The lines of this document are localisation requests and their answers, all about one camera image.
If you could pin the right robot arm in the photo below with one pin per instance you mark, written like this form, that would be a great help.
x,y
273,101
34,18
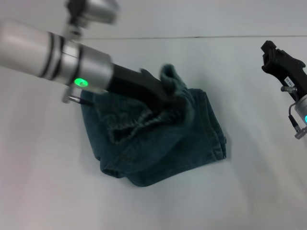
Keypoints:
x,y
302,107

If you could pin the silver left camera mount bracket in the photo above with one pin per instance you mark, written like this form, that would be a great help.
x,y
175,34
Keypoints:
x,y
72,28

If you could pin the blue denim shorts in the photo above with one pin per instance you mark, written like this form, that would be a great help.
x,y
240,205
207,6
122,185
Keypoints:
x,y
156,148

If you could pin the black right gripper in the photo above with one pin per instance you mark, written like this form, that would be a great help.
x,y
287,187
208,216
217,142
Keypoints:
x,y
292,72

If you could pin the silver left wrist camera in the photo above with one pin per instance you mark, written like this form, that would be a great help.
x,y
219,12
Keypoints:
x,y
96,9

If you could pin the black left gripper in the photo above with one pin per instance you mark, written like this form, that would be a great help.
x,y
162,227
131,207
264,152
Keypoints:
x,y
136,86

